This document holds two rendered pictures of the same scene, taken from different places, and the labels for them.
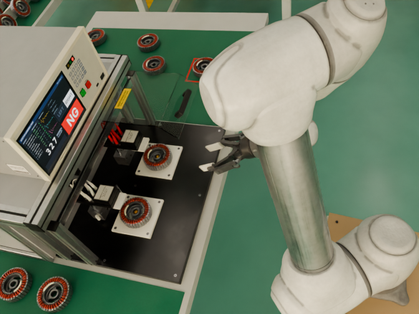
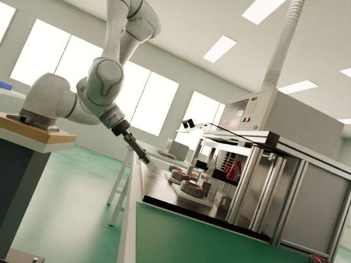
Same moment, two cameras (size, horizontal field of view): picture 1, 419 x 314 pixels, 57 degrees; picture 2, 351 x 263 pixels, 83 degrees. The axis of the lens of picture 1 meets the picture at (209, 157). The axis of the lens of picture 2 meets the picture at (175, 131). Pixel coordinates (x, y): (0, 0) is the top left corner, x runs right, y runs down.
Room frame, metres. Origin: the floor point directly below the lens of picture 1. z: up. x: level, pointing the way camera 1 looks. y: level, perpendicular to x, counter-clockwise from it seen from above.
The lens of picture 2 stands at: (1.52, -0.48, 0.95)
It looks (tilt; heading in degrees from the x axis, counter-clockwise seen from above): 4 degrees up; 141
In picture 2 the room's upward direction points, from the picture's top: 22 degrees clockwise
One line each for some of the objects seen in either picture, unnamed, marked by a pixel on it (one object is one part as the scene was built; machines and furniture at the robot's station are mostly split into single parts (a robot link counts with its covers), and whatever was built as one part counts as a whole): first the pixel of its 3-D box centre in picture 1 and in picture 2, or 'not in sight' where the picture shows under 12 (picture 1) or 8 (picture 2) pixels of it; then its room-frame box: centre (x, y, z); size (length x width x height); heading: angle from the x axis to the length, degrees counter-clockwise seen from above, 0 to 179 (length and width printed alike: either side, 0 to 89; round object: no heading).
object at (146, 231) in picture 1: (138, 215); (179, 180); (0.73, 0.31, 0.78); 0.15 x 0.15 x 0.01; 62
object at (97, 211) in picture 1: (100, 206); (203, 184); (0.80, 0.43, 0.80); 0.07 x 0.05 x 0.06; 152
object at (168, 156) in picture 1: (157, 157); (192, 189); (0.94, 0.19, 0.80); 0.11 x 0.11 x 0.04
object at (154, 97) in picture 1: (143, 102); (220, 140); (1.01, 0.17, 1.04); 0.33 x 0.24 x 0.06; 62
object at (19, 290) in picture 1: (14, 284); not in sight; (0.61, 0.77, 0.77); 0.11 x 0.11 x 0.04
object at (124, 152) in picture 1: (124, 153); (221, 200); (1.01, 0.32, 0.80); 0.07 x 0.05 x 0.06; 152
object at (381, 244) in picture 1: (381, 250); (50, 95); (0.31, -0.36, 0.95); 0.18 x 0.16 x 0.22; 102
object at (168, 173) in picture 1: (159, 160); (190, 194); (0.94, 0.19, 0.78); 0.15 x 0.15 x 0.01; 62
